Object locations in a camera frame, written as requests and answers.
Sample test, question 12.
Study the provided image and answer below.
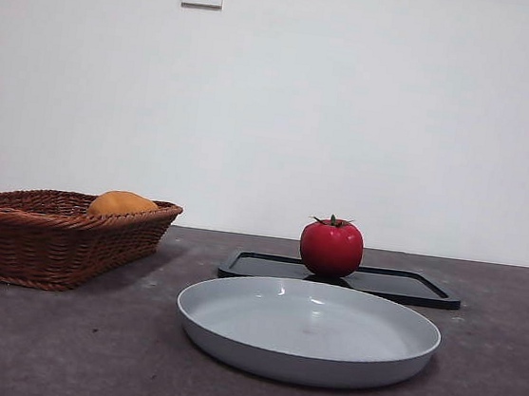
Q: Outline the orange bread roll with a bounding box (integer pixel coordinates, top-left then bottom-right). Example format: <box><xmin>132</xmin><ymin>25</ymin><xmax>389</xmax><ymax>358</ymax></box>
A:
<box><xmin>85</xmin><ymin>187</ymin><xmax>161</xmax><ymax>223</ymax></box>

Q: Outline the grey round plate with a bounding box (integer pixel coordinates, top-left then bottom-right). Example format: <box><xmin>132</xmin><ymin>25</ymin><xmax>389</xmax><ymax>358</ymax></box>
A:
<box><xmin>168</xmin><ymin>265</ymin><xmax>447</xmax><ymax>396</ymax></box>

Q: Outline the black rectangular tray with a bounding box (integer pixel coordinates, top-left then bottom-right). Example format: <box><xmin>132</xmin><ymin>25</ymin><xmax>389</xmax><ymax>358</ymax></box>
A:
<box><xmin>216</xmin><ymin>248</ymin><xmax>465</xmax><ymax>312</ymax></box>

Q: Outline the brown wicker basket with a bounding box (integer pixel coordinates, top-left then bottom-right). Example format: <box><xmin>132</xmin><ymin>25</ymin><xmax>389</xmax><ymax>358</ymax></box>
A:
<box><xmin>0</xmin><ymin>182</ymin><xmax>184</xmax><ymax>304</ymax></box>

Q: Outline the red tomato with green stem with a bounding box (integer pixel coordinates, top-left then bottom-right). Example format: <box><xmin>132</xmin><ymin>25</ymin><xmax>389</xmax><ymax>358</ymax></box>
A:
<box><xmin>296</xmin><ymin>210</ymin><xmax>368</xmax><ymax>282</ymax></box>

